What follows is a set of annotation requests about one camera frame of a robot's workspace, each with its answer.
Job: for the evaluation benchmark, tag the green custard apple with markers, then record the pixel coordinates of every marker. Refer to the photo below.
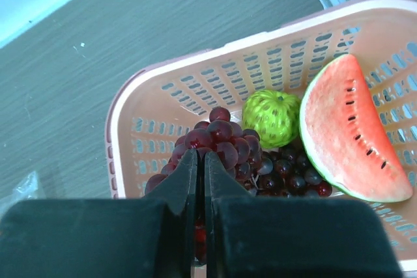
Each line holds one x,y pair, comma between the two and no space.
274,115

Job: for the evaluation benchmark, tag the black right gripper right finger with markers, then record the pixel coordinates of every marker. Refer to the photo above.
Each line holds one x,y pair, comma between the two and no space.
251,236

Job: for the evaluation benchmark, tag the dark red grape bunch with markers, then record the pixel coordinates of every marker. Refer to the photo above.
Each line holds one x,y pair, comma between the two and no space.
280,172

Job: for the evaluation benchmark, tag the watermelon slice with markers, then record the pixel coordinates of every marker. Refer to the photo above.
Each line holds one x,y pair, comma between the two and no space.
345,139

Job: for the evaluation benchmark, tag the clear zip top bag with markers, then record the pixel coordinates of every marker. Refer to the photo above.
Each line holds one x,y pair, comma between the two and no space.
28,188

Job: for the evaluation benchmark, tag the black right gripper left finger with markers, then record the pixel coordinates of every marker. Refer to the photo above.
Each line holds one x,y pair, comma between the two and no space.
148,237

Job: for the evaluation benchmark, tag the pink plastic basket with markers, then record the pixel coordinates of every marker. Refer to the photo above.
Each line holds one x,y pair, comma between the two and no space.
164,101

